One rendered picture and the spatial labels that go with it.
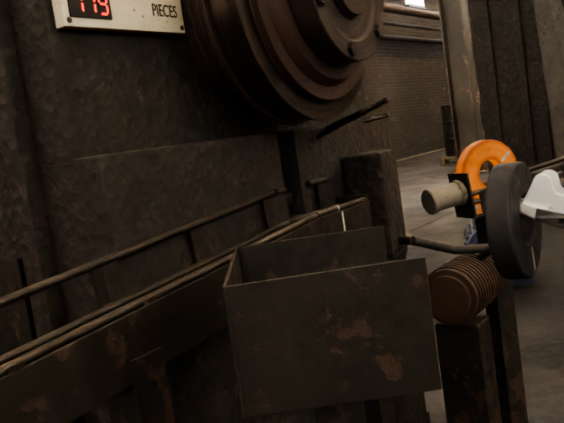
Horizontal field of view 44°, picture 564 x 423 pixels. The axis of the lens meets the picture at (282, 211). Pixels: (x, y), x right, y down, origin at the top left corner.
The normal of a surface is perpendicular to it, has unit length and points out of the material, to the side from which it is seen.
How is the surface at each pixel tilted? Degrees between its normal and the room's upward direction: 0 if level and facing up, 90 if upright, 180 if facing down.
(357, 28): 90
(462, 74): 90
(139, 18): 90
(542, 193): 91
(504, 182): 43
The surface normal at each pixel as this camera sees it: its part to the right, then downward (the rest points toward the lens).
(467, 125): -0.55, 0.17
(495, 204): -0.55, -0.26
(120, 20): 0.82, -0.07
